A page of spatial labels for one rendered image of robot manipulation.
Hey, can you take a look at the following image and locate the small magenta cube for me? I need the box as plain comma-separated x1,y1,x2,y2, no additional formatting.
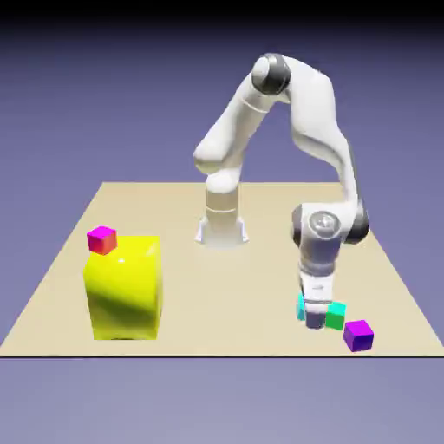
86,225,119,257

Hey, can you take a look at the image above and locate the large yellow box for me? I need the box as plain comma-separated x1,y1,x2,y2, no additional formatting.
82,234,164,342

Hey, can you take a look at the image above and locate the small purple cube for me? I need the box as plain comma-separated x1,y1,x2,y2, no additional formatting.
343,319,375,353

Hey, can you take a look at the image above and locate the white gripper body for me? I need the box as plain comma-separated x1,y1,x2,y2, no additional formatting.
298,272,336,307

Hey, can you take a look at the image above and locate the small green cube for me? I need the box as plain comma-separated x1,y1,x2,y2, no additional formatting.
324,300,348,331

